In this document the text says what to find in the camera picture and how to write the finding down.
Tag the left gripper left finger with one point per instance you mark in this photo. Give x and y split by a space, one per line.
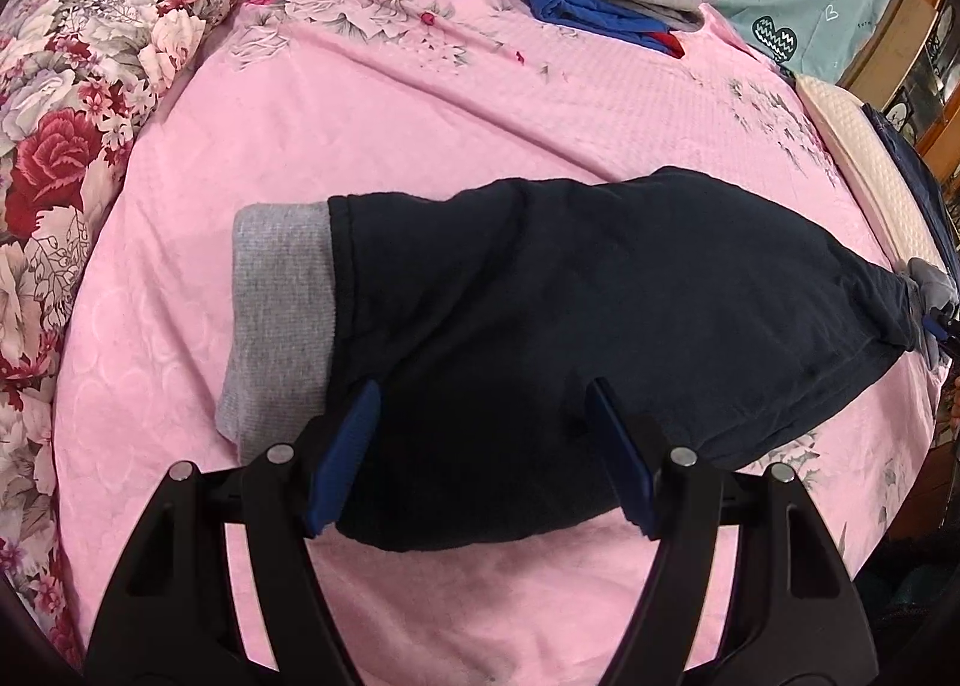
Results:
169 612

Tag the wooden bed frame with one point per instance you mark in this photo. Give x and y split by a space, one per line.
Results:
909 71

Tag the dark blue denim garment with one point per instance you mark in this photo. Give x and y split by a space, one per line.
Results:
924 188

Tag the blue red folded garment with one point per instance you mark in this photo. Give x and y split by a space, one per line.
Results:
609 20

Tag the navy pant with grey cuff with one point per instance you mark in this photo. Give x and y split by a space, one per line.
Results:
733 322

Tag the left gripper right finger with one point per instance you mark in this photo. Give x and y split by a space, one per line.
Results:
793 615

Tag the pink floral bedsheet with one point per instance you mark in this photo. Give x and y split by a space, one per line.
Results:
295 100

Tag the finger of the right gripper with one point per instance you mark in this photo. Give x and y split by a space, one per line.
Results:
941 326

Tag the cream quilted pillow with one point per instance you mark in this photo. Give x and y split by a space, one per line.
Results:
874 179

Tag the red floral pillow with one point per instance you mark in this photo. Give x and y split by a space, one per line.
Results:
80 79

